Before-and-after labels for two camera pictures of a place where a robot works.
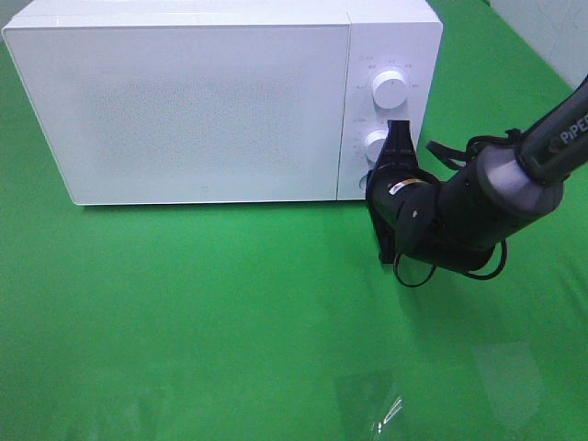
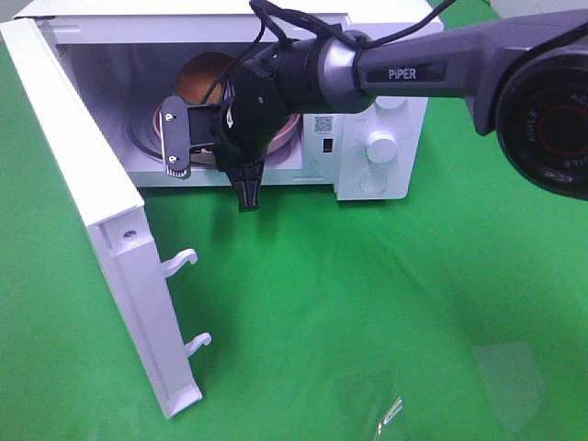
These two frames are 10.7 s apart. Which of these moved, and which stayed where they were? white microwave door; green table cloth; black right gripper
Moved: black right gripper; white microwave door
Stayed: green table cloth
